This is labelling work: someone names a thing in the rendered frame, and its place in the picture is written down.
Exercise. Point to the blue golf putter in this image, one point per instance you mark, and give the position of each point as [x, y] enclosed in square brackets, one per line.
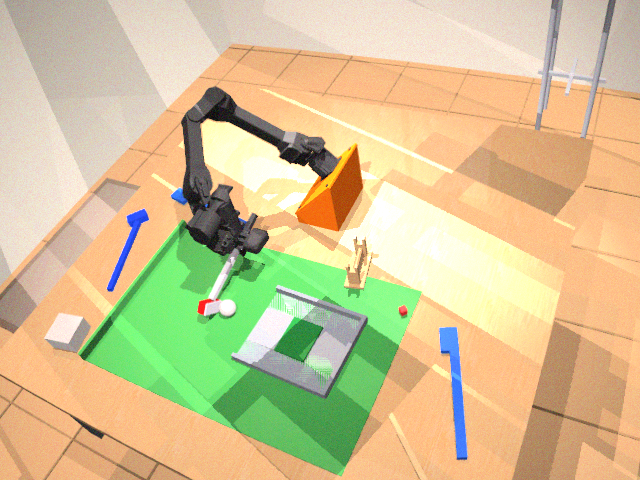
[134, 220]

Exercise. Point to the green flat mat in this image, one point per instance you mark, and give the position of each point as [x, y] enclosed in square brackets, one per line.
[161, 343]

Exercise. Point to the white golf ball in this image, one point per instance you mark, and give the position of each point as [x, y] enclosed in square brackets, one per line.
[227, 308]

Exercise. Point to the white cube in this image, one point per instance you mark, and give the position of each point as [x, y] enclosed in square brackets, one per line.
[67, 332]

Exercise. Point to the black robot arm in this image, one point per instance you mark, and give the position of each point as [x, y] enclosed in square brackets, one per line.
[217, 105]

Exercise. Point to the blue rectangular bar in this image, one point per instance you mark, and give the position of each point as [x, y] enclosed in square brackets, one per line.
[449, 344]
[179, 198]

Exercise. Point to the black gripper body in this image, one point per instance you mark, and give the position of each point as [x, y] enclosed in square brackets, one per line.
[253, 241]

